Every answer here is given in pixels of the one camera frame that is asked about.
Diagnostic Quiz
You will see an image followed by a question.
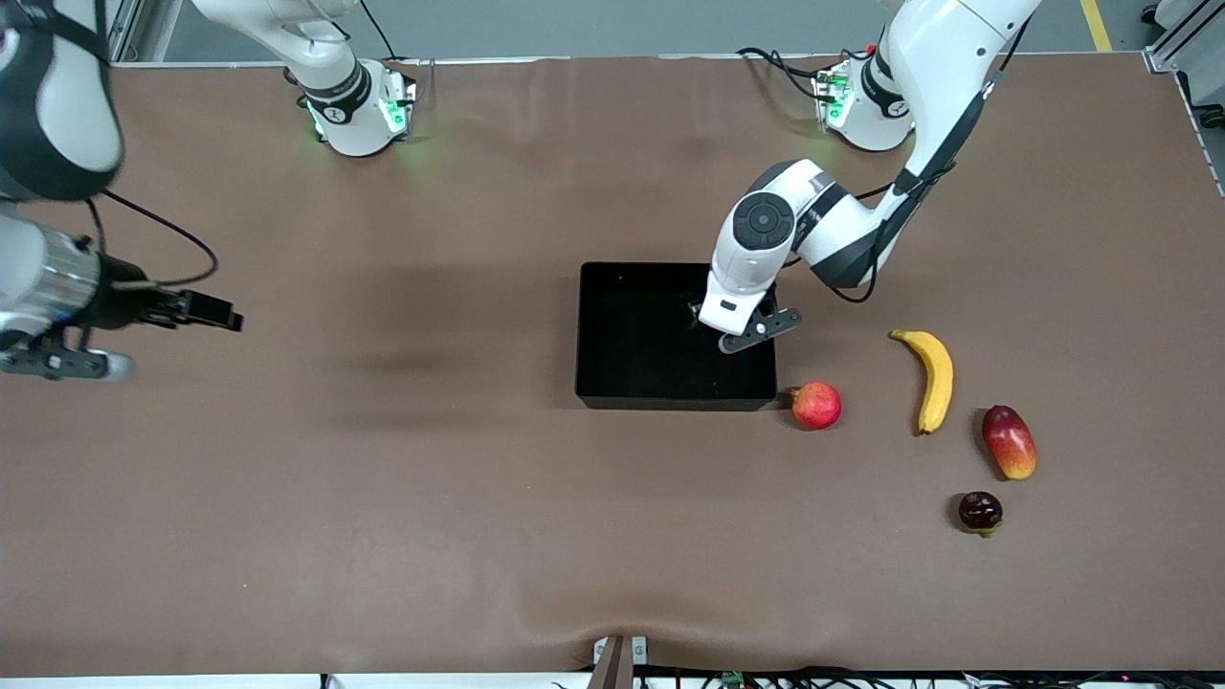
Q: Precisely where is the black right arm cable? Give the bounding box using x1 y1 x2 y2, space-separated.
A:
96 189 221 288

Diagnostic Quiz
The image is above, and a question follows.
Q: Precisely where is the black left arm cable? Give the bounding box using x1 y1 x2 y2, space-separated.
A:
828 19 1030 305

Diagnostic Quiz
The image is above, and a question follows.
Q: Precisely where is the grey metal bracket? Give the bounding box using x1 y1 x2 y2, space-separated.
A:
591 634 649 689

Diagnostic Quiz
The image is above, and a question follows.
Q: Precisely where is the brown table mat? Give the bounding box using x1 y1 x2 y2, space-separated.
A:
0 53 1225 676

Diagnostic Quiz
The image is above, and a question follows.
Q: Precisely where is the black plastic box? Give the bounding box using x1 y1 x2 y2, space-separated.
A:
574 261 779 411

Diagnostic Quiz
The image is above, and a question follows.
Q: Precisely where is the black right base cable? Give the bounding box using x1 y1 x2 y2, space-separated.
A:
359 0 405 62

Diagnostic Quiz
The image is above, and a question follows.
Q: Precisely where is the black left base cable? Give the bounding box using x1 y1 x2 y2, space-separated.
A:
735 46 826 102

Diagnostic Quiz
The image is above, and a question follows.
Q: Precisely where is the dark purple mangosteen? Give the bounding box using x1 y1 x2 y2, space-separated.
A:
958 491 1005 539

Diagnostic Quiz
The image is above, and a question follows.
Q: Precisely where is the black base cable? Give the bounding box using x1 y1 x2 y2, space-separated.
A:
359 0 405 62
735 46 826 102

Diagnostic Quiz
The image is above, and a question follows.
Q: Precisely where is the aluminium frame profile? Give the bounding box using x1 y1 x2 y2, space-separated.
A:
1144 0 1225 74
105 0 145 64

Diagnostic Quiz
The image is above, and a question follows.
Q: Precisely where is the red pomegranate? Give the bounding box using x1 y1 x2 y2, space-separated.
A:
790 381 844 432

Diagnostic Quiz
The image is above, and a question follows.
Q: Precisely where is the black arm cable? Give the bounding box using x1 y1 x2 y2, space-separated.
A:
828 19 1030 305
96 189 221 288

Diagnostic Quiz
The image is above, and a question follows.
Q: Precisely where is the yellow banana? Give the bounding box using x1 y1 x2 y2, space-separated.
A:
889 329 955 436

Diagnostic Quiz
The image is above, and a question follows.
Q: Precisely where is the red yellow mango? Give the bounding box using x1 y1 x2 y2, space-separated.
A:
982 405 1038 481

